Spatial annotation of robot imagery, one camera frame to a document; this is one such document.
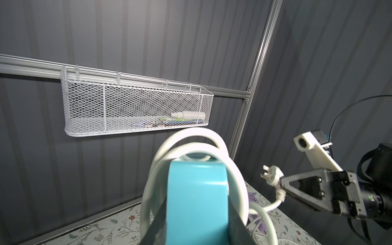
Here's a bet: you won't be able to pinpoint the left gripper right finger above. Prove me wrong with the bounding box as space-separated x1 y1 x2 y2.
228 199 255 245

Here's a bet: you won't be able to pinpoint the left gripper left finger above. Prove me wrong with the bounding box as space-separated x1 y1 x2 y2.
140 198 167 245

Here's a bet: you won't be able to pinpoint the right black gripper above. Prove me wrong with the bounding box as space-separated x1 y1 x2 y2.
280 168 367 219

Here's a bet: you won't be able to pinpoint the white cord of purple strip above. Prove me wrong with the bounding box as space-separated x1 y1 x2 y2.
247 220 295 245

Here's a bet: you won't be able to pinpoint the teal power strip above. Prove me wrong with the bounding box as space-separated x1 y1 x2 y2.
166 160 229 245

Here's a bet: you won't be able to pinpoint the white cord of teal strip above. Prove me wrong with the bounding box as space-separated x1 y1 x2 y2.
139 127 286 245

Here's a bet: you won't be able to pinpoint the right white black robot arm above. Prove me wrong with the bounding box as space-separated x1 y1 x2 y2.
280 144 392 230

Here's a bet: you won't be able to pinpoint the floral table mat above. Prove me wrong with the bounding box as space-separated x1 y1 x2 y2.
26 199 319 245

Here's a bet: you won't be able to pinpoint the markers in white basket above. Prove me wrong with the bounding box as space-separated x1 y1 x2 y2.
136 111 207 128

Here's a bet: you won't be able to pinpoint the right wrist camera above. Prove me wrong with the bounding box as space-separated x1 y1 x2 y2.
294 129 343 172

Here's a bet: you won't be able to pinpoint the white wire mesh basket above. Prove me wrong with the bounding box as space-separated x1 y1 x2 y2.
60 66 214 137

